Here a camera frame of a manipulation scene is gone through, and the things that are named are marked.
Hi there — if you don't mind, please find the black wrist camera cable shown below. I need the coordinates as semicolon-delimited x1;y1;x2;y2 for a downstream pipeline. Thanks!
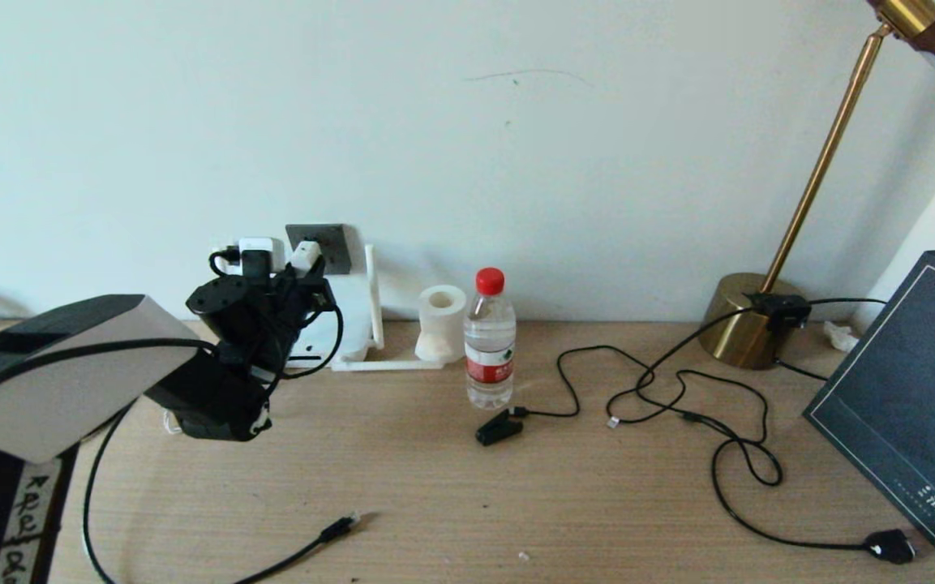
0;250;346;431

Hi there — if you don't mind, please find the white router with antennas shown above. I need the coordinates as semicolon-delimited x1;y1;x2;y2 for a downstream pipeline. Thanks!
212;242;445;371

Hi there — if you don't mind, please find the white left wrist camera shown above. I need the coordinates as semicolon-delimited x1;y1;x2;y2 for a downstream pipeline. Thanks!
228;237;286;279

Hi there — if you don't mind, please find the red-capped water bottle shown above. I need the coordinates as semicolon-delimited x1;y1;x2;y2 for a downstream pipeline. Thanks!
464;268;517;409

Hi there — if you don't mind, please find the brass desk lamp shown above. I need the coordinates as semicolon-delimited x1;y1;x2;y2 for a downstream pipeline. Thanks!
698;0;935;371

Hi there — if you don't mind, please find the black inline switch box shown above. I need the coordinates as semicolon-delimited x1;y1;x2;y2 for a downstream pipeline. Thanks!
747;294;888;382

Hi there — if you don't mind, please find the black ethernet cable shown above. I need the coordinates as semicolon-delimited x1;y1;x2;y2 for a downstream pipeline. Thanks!
82;401;362;584

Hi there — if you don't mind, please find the white toilet paper roll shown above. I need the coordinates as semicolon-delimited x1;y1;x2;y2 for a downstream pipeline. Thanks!
415;285;469;363

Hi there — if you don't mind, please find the black cable with white tip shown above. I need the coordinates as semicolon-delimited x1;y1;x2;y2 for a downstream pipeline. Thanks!
607;302;760;428

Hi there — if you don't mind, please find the white power adapter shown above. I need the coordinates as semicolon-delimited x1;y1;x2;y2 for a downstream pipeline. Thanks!
289;241;324;273

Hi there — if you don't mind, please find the crumpled white tissue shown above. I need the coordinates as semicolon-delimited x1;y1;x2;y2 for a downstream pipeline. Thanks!
822;322;859;354

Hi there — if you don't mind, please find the grey wall socket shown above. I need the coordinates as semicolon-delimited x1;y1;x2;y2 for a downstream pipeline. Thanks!
285;224;354;275

